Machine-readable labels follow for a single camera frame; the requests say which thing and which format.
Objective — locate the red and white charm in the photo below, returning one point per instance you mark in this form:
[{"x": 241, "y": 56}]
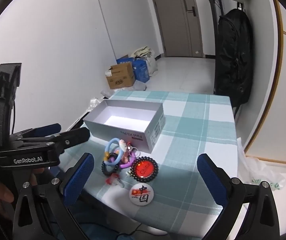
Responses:
[{"x": 113, "y": 180}]

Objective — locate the grey cardboard box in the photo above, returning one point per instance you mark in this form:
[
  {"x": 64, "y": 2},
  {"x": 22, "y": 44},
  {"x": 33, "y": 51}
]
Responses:
[{"x": 123, "y": 132}]

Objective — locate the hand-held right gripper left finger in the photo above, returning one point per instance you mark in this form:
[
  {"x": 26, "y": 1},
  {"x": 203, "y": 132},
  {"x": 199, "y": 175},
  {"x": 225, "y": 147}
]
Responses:
[{"x": 79, "y": 177}]

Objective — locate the grey door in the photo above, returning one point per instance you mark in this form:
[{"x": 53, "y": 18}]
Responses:
[{"x": 173, "y": 17}]

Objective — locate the black coat rack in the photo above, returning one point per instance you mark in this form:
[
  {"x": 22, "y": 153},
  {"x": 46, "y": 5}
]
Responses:
[{"x": 211, "y": 17}]

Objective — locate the white round badge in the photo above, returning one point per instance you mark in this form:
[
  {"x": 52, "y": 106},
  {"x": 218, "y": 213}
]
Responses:
[{"x": 139, "y": 195}]

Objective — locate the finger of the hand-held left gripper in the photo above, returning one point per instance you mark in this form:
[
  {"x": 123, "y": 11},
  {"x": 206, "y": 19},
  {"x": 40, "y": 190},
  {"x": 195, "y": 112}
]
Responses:
[
  {"x": 70, "y": 137},
  {"x": 46, "y": 129}
]

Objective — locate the brown cardboard box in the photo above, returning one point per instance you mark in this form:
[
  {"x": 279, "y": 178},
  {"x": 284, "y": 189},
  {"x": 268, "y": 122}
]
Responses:
[{"x": 120, "y": 77}]

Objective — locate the white panel with wooden trim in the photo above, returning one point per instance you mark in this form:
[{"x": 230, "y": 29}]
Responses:
[{"x": 283, "y": 92}]

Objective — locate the white green-printed plastic bag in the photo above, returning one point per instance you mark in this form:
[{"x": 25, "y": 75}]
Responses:
[{"x": 258, "y": 172}]

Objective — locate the teal checkered tablecloth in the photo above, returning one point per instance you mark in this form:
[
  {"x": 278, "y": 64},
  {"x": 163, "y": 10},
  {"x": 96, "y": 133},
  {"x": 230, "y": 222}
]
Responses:
[{"x": 195, "y": 130}]

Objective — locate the white sack with cloth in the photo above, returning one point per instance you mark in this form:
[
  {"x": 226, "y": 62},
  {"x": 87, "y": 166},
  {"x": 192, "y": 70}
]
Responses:
[{"x": 151, "y": 62}]

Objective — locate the black backpack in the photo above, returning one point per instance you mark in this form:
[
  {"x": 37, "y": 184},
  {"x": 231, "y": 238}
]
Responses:
[{"x": 233, "y": 55}]

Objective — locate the small blue cardboard box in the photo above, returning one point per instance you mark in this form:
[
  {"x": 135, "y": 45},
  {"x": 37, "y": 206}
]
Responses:
[{"x": 125, "y": 60}]

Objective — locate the large blue cardboard box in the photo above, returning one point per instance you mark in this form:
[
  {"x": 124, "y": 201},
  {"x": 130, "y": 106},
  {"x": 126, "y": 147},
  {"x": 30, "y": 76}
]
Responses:
[{"x": 141, "y": 71}]

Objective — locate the clear plastic wrapping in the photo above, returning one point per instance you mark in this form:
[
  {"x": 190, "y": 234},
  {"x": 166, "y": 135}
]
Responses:
[{"x": 94, "y": 103}]

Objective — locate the person's left hand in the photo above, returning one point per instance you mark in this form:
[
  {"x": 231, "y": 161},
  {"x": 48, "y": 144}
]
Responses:
[{"x": 0, "y": 192}]

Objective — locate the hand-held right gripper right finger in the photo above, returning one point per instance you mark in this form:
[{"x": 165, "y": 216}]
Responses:
[{"x": 213, "y": 180}]

